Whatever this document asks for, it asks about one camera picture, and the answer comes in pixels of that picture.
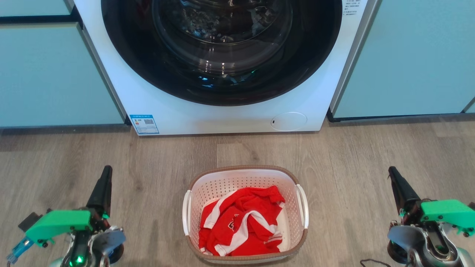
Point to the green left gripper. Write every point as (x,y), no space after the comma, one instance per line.
(55,224)

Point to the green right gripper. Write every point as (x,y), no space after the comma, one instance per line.
(449,211)

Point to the white perforated laundry basket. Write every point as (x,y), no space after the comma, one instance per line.
(230,183)

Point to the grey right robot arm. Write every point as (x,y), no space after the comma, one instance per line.
(404,235)

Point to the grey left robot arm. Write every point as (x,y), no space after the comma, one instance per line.
(107,239)

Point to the blue energy label sticker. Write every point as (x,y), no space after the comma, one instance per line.
(144,124)

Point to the large pale blue cabinet door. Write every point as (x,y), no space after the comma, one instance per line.
(44,81)

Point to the round white filter cover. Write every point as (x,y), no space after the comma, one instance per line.
(289,121)

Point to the tall pale blue cabinet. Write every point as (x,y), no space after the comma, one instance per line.
(415,55)

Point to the black round washer door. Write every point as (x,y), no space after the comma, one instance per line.
(130,55)

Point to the red and white garment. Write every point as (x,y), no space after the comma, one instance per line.
(252,200)

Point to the white front-load washing machine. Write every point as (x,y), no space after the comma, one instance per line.
(241,118)

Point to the pale blue cabinet drawer front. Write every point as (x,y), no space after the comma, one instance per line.
(33,6)

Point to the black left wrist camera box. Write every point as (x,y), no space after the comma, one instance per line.
(30,221)

